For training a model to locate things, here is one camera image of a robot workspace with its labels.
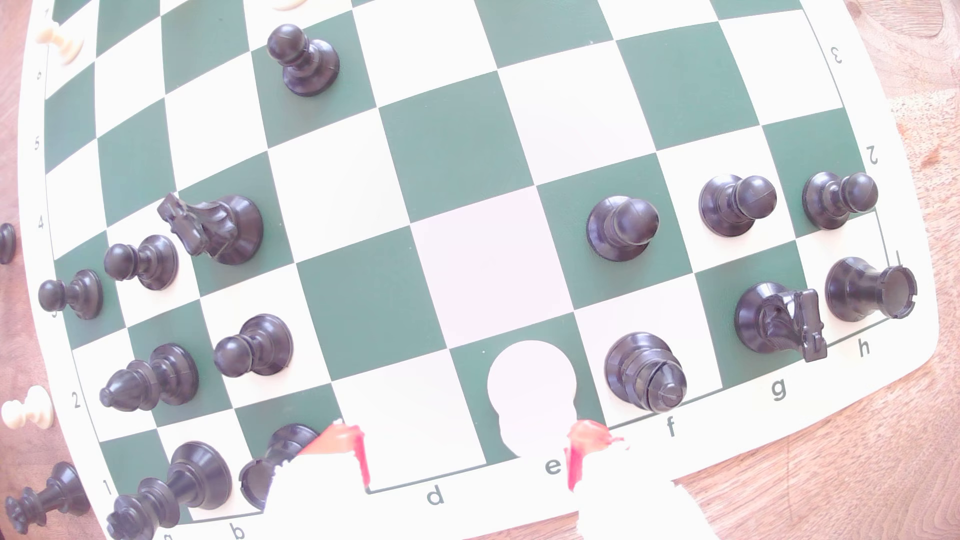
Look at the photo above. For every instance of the black pawn chess piece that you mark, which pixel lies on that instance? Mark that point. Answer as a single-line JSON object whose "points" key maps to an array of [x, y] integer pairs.
{"points": [[733, 205], [5, 244], [144, 263], [621, 229], [73, 295], [834, 201], [256, 346], [305, 61]]}

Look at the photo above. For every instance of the black king chess piece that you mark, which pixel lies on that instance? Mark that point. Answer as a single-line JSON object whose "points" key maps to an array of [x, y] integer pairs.
{"points": [[180, 484]]}

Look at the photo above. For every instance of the black queen chess piece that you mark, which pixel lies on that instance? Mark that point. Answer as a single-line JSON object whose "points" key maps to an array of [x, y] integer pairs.
{"points": [[46, 498]]}

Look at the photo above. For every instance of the green white chess board mat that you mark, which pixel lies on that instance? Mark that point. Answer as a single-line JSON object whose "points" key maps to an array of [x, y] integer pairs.
{"points": [[465, 150]]}

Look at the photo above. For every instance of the white king chess piece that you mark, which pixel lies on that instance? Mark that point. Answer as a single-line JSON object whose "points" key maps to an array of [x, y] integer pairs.
{"points": [[532, 397]]}

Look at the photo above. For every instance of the black bishop chess piece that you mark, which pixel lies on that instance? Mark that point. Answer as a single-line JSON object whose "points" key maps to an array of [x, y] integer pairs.
{"points": [[154, 379], [645, 371]]}

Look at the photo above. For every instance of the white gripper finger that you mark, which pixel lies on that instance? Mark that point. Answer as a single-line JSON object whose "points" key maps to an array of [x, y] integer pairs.
{"points": [[622, 495], [319, 487]]}

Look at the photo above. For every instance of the black knight chess piece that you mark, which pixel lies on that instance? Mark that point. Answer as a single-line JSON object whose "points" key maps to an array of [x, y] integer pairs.
{"points": [[776, 319], [217, 226]]}

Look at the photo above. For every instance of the white pawn chess piece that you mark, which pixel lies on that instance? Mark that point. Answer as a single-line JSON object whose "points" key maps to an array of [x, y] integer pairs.
{"points": [[60, 42], [28, 409]]}

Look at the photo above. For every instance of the black rook chess piece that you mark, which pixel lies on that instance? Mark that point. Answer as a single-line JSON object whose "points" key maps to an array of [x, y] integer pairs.
{"points": [[866, 289], [270, 465]]}

